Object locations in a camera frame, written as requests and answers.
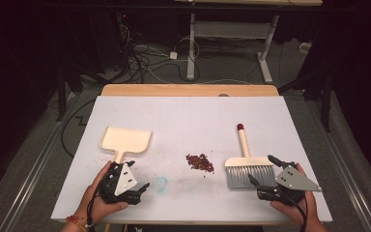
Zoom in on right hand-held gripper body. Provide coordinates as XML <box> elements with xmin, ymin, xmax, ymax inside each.
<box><xmin>256</xmin><ymin>164</ymin><xmax>323</xmax><ymax>204</ymax></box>

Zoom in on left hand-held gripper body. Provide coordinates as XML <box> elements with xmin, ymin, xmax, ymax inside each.
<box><xmin>98</xmin><ymin>161</ymin><xmax>143</xmax><ymax>206</ymax></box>

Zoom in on cream brush with grey bristles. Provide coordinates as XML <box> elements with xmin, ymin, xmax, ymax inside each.
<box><xmin>223</xmin><ymin>123</ymin><xmax>277</xmax><ymax>189</ymax></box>

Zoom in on cream dustpan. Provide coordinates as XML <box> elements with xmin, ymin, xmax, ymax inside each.
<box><xmin>99</xmin><ymin>126</ymin><xmax>154</xmax><ymax>165</ymax></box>

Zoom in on red beans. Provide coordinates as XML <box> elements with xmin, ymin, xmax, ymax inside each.
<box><xmin>185</xmin><ymin>153</ymin><xmax>216</xmax><ymax>179</ymax></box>

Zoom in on person's right hand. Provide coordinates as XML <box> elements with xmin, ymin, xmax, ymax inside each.
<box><xmin>269</xmin><ymin>162</ymin><xmax>319</xmax><ymax>227</ymax></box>

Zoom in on person's left hand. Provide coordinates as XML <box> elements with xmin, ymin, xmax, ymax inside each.
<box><xmin>79</xmin><ymin>160</ymin><xmax>130</xmax><ymax>224</ymax></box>

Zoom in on white foam board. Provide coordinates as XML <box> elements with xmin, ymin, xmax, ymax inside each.
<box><xmin>50</xmin><ymin>95</ymin><xmax>333</xmax><ymax>226</ymax></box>

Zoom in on black metal stand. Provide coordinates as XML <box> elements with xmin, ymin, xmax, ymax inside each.
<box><xmin>277</xmin><ymin>63</ymin><xmax>335</xmax><ymax>133</ymax></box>

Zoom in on wooden table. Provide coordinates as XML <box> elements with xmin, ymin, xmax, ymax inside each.
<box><xmin>100</xmin><ymin>83</ymin><xmax>280</xmax><ymax>98</ymax></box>

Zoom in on small white box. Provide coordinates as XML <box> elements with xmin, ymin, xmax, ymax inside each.
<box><xmin>298</xmin><ymin>41</ymin><xmax>312</xmax><ymax>55</ymax></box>

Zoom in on white desk with metal legs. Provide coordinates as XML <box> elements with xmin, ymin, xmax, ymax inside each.
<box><xmin>173</xmin><ymin>0</ymin><xmax>324</xmax><ymax>85</ymax></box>

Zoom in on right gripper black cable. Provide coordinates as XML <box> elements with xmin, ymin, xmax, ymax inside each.
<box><xmin>285</xmin><ymin>192</ymin><xmax>309</xmax><ymax>227</ymax></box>

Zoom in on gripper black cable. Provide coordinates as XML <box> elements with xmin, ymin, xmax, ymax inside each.
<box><xmin>85</xmin><ymin>180</ymin><xmax>103</xmax><ymax>232</ymax></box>
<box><xmin>285</xmin><ymin>192</ymin><xmax>309</xmax><ymax>227</ymax></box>

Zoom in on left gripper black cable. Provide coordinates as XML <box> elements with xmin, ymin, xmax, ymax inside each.
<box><xmin>85</xmin><ymin>180</ymin><xmax>103</xmax><ymax>232</ymax></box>

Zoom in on metal floor rail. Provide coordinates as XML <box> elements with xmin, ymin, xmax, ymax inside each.
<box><xmin>0</xmin><ymin>92</ymin><xmax>79</xmax><ymax>232</ymax></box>
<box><xmin>308</xmin><ymin>96</ymin><xmax>371</xmax><ymax>232</ymax></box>

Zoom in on red and orange bracelet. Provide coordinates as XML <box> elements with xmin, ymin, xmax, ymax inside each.
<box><xmin>65</xmin><ymin>215</ymin><xmax>89</xmax><ymax>232</ymax></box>

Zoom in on black floor cable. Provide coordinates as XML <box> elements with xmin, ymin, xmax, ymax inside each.
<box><xmin>60</xmin><ymin>98</ymin><xmax>98</xmax><ymax>160</ymax></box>

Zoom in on tangle of floor cables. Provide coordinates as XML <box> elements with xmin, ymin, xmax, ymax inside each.
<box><xmin>115</xmin><ymin>22</ymin><xmax>201</xmax><ymax>85</ymax></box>

